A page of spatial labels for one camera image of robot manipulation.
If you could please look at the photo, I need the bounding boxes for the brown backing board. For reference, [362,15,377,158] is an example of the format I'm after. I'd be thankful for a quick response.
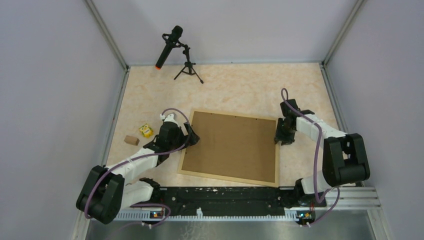
[180,111,277,184]

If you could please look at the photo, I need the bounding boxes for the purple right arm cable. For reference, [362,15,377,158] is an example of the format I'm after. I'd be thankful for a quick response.
[280,87,341,227]

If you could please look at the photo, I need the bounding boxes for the small wooden block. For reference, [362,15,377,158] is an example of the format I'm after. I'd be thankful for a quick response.
[124,135,140,146]

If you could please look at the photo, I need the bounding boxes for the aluminium rail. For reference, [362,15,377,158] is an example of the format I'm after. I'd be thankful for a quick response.
[79,187,382,222]

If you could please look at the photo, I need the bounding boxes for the yellow toy block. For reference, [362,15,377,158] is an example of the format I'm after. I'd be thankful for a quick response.
[139,123,154,138]

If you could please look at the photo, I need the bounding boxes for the black microphone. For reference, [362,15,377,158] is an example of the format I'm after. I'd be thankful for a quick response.
[155,25,183,70]

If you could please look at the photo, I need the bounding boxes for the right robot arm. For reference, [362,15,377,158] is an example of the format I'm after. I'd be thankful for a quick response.
[274,99,371,206]

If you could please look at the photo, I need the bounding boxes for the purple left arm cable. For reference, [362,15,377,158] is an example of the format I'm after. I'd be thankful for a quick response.
[83,107,192,229]

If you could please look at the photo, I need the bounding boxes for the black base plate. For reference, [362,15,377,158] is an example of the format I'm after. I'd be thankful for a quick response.
[145,186,327,217]

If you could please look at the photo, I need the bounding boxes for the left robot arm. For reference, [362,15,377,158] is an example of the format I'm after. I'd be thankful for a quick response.
[75,120,200,224]

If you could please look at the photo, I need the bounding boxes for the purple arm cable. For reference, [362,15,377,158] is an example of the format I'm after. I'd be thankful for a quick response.
[280,87,341,227]
[83,107,192,229]

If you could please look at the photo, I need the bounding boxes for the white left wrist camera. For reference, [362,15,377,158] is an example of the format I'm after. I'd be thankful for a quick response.
[160,112,178,124]

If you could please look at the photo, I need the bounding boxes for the black mini tripod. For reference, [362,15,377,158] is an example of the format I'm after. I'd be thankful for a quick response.
[173,41,204,84]

